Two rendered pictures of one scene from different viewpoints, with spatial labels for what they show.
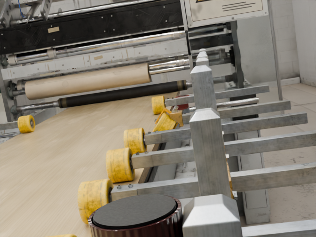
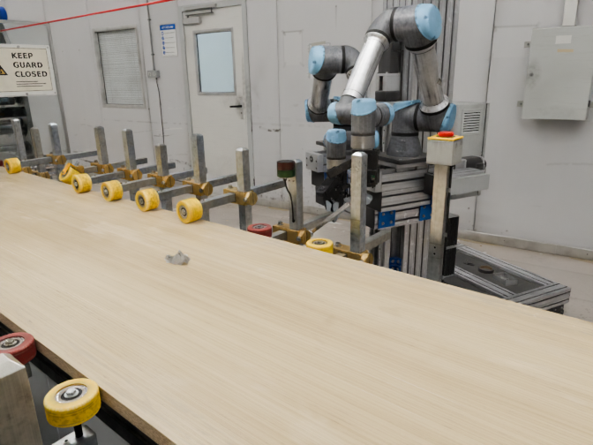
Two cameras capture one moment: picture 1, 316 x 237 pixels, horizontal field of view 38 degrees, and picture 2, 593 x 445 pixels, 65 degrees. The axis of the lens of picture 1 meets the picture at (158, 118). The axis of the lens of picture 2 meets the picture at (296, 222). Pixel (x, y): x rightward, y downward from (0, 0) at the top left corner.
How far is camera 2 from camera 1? 1.41 m
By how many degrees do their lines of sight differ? 56
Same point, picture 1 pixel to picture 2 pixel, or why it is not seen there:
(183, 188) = (184, 189)
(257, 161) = not seen: hidden behind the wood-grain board
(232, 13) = (26, 89)
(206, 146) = (245, 158)
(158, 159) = (134, 185)
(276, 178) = (216, 182)
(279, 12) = not seen: outside the picture
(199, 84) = (198, 141)
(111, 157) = (111, 184)
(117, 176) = (116, 195)
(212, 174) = (246, 168)
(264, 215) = not seen: hidden behind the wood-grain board
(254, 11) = (45, 89)
